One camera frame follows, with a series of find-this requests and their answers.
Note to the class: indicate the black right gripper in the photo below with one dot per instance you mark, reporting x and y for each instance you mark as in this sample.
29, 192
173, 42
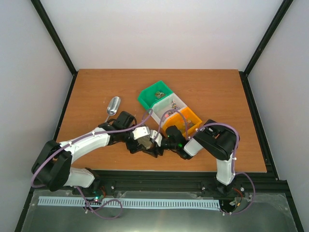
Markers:
161, 144

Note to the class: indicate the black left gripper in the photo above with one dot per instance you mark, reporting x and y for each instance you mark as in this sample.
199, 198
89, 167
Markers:
134, 146

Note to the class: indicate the gold metal jar lid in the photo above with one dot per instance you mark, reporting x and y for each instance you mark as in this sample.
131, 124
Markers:
146, 142

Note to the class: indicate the silver metal scoop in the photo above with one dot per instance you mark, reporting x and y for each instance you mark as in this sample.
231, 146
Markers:
113, 107

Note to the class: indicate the orange plastic bin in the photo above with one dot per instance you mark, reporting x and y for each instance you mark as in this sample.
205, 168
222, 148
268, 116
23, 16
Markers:
192, 120

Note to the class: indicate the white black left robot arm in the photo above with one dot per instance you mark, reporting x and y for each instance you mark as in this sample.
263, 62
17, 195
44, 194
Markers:
53, 167

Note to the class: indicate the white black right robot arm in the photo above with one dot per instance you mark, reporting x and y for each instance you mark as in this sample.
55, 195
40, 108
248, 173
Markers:
218, 139

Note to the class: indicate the white translucent plastic bin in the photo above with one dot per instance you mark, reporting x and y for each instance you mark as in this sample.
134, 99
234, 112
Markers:
172, 101

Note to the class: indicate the green plastic bin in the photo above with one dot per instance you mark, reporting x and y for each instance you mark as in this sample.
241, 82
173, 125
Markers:
153, 94

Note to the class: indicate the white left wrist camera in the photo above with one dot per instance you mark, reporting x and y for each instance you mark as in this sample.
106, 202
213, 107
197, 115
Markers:
140, 132

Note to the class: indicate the light blue slotted cable duct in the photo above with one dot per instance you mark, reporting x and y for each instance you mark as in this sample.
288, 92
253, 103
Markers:
136, 203

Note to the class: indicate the black aluminium frame rail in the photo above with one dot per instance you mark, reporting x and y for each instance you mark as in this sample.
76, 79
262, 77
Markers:
257, 203

